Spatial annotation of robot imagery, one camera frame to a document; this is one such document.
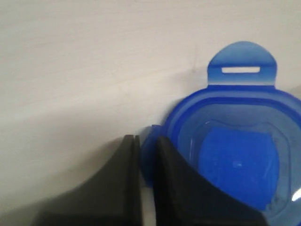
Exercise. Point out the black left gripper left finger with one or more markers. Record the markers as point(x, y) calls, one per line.
point(111, 197)

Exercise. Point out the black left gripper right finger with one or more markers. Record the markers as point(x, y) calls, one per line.
point(184, 198)

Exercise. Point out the blue container lid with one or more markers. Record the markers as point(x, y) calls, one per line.
point(240, 133)

